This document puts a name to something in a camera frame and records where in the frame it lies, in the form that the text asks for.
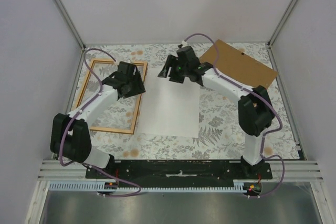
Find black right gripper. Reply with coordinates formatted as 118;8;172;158
158;55;188;84

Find wooden picture frame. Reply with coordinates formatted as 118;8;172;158
69;61;148;135

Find white photo paper sheet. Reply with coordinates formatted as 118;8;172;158
138;71;200;137

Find brown frame backing board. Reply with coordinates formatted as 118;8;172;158
216;40;278;89

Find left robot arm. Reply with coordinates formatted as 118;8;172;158
50;61;145;178

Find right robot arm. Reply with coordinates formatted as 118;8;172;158
158;46;275;179

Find floral patterned table mat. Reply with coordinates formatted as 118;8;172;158
69;44;299;159

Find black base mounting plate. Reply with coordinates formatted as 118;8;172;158
85;158;274;187

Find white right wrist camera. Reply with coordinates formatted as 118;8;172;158
178;40;188;48

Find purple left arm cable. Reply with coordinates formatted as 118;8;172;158
59;48;142;198

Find aluminium rail base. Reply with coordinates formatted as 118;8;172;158
36;158;323;182

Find white slotted cable duct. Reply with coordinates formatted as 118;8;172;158
49;181;247;193

